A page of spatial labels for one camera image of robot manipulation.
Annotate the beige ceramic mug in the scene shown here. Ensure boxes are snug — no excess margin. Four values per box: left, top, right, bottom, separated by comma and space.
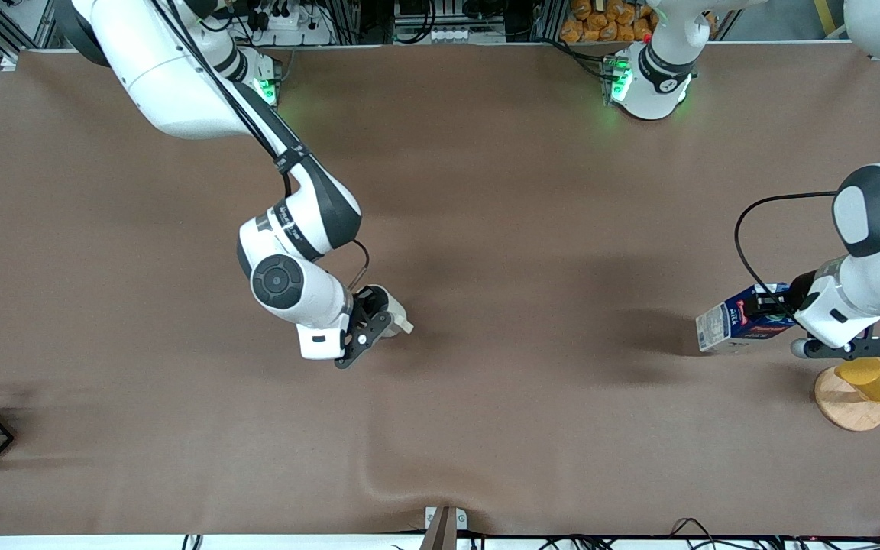
364, 284, 415, 338

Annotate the blue white milk carton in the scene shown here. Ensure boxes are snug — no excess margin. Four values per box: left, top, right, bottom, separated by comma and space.
696, 283, 800, 354

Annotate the yellow plastic cup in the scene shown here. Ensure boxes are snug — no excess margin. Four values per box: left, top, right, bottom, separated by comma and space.
835, 357, 880, 404

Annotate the wooden mug stand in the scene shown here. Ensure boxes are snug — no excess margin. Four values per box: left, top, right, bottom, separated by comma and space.
814, 366, 880, 433

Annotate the brown table cover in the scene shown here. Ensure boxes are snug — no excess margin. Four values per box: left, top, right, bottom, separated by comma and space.
0, 42, 880, 537

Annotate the white power strip with plugs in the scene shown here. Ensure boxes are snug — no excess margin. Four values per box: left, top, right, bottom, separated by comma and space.
245, 0, 336, 47

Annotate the orange items crate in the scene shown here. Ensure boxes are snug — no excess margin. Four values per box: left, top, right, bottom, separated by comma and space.
560, 0, 658, 44

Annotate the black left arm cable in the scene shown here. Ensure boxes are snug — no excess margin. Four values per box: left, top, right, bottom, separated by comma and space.
735, 191, 840, 308

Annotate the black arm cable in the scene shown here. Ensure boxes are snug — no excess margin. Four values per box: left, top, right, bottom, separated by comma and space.
151, 0, 371, 293
735, 191, 840, 308

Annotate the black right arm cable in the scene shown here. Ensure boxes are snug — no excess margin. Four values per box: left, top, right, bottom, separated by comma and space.
151, 0, 371, 293

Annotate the metal table edge bracket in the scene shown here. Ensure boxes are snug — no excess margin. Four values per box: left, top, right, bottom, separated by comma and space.
424, 506, 468, 550

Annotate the black cable bundle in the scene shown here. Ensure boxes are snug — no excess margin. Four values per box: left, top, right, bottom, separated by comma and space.
532, 517, 880, 550

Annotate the aluminium frame profile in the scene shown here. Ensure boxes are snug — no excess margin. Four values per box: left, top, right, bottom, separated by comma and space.
0, 0, 66, 71

